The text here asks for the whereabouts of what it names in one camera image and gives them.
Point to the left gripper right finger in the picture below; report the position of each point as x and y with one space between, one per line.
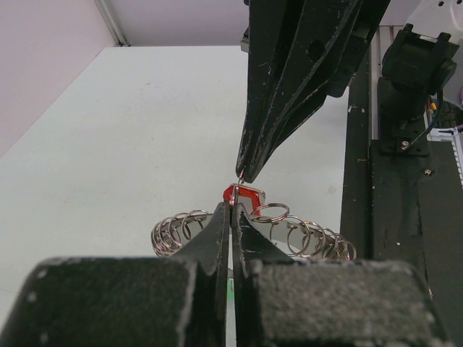
282 302

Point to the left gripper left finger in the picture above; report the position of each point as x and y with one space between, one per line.
128 301

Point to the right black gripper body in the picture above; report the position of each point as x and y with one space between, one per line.
328 45

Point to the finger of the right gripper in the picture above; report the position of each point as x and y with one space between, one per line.
270 30
278 123

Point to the red key tag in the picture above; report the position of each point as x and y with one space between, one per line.
250 197

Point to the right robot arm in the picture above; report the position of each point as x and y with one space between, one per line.
417 65

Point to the left aluminium frame post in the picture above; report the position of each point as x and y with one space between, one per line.
113 23

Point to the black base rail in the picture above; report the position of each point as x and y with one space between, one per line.
406 208

